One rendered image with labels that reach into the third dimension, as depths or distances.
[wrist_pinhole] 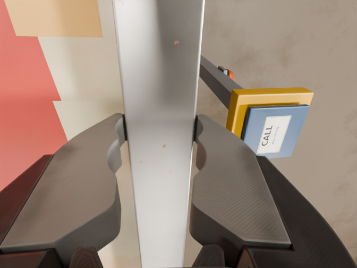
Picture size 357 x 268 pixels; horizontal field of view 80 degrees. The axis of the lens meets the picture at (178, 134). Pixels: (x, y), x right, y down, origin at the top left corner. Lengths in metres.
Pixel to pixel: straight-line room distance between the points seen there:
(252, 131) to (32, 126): 0.29
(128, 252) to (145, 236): 0.09
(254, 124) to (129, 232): 0.23
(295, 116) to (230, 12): 1.01
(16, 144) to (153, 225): 0.12
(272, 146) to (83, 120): 0.31
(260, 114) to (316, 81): 1.42
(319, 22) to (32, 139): 1.56
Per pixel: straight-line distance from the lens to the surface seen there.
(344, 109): 2.05
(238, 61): 1.40
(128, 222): 0.23
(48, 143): 0.19
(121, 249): 0.27
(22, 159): 0.21
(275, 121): 0.37
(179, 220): 0.17
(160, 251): 0.20
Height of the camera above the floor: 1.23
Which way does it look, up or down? 57 degrees down
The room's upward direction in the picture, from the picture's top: 162 degrees clockwise
